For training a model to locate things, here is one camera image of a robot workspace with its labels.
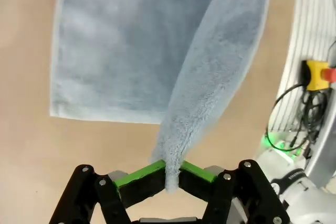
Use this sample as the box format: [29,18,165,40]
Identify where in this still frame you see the black cable bundle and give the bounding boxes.
[265,83,329,154]

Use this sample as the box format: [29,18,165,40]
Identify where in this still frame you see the white ribbed mounting platform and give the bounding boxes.
[267,0,336,133]

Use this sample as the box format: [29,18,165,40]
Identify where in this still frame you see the grey blue terry towel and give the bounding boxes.
[49,0,271,193]

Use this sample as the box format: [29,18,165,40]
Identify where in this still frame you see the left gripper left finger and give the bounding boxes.
[49,159,167,224]

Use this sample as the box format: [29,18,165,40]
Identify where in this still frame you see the yellow red emergency stop button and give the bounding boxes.
[301,60,336,91]

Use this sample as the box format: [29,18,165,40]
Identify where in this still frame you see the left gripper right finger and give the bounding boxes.
[180,159,289,224]

